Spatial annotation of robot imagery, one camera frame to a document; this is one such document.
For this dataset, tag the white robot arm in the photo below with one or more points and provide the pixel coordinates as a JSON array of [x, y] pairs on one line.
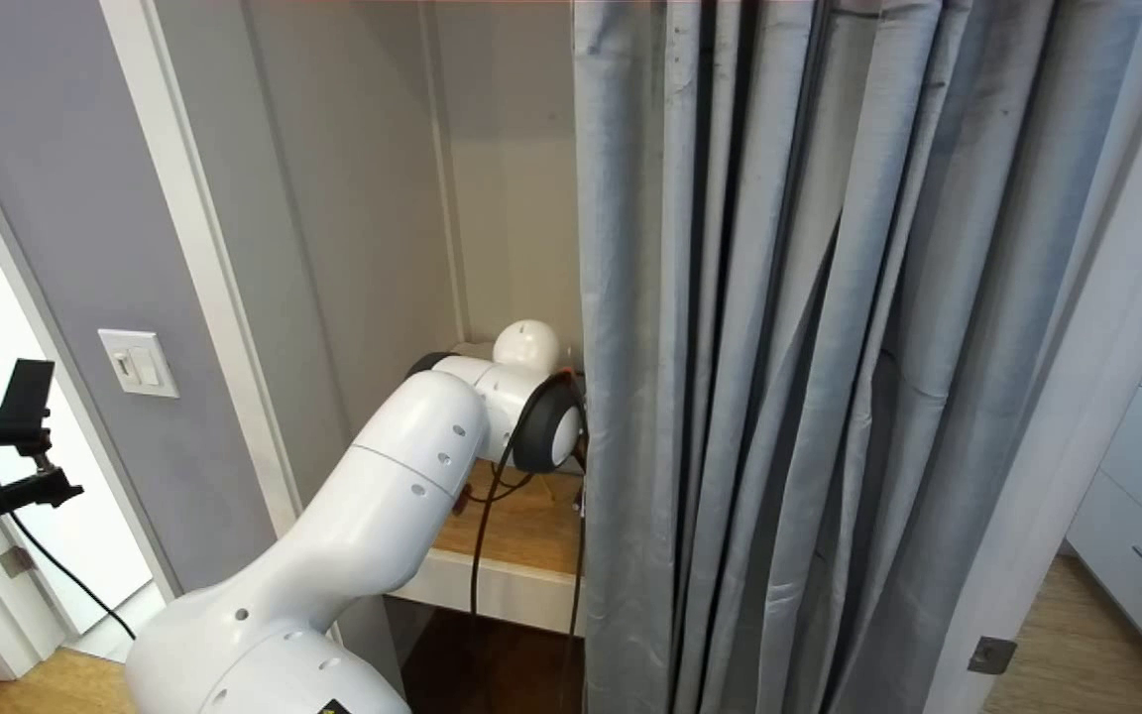
[[375, 500]]

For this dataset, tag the grey curtain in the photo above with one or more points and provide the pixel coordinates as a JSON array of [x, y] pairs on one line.
[[833, 359]]

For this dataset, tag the metal door hinge plate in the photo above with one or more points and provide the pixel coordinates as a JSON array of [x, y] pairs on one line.
[[987, 655]]

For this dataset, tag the white door frame trim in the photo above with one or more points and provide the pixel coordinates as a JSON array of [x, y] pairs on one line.
[[189, 239]]

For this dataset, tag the white light switch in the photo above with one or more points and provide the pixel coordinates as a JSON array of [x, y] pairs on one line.
[[139, 362]]

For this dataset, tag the white door post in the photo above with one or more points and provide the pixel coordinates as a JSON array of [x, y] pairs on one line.
[[1060, 438]]

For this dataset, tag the black camera on stand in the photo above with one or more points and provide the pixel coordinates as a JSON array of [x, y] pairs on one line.
[[26, 401]]

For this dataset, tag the small metal wall plate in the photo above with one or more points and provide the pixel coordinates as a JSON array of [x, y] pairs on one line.
[[17, 563]]

